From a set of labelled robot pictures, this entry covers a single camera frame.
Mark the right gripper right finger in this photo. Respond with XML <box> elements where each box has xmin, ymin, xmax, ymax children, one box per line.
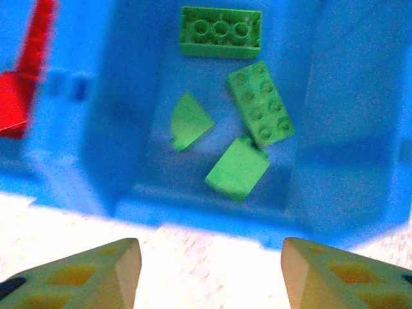
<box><xmin>281</xmin><ymin>237</ymin><xmax>412</xmax><ymax>309</ymax></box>

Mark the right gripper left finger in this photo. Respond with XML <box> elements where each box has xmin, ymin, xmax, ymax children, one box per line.
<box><xmin>0</xmin><ymin>238</ymin><xmax>143</xmax><ymax>309</ymax></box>

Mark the green lego brick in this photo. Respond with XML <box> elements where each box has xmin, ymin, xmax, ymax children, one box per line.
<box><xmin>227</xmin><ymin>60</ymin><xmax>296</xmax><ymax>149</ymax></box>
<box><xmin>204</xmin><ymin>135</ymin><xmax>271</xmax><ymax>203</ymax></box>
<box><xmin>178</xmin><ymin>6</ymin><xmax>263</xmax><ymax>61</ymax></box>

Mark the red lego brick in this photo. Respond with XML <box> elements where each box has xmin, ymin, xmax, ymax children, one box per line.
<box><xmin>0</xmin><ymin>70</ymin><xmax>36</xmax><ymax>141</ymax></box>
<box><xmin>17</xmin><ymin>0</ymin><xmax>61</xmax><ymax>83</ymax></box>

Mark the green quarter-round lego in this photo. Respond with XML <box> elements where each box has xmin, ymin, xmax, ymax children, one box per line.
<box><xmin>169</xmin><ymin>92</ymin><xmax>216</xmax><ymax>151</ymax></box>

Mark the blue divided plastic bin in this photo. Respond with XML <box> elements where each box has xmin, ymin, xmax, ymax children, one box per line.
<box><xmin>0</xmin><ymin>0</ymin><xmax>412</xmax><ymax>255</ymax></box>

